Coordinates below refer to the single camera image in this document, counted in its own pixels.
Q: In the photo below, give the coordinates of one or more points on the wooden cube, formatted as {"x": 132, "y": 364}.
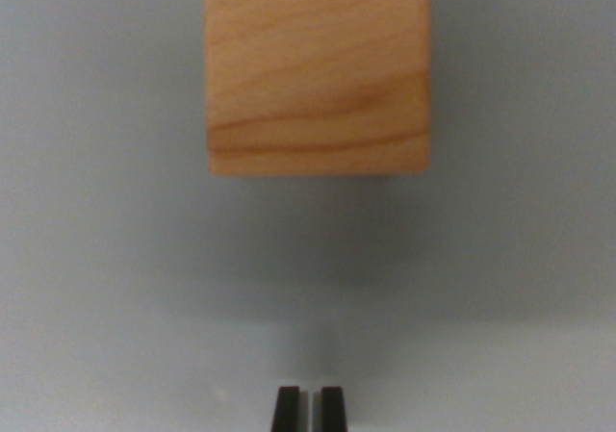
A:
{"x": 317, "y": 71}

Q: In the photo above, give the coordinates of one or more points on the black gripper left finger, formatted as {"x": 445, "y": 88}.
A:
{"x": 288, "y": 410}

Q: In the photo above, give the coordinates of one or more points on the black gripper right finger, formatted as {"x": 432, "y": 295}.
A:
{"x": 333, "y": 410}

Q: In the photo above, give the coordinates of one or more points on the grey plastic tray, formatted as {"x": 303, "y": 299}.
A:
{"x": 96, "y": 259}

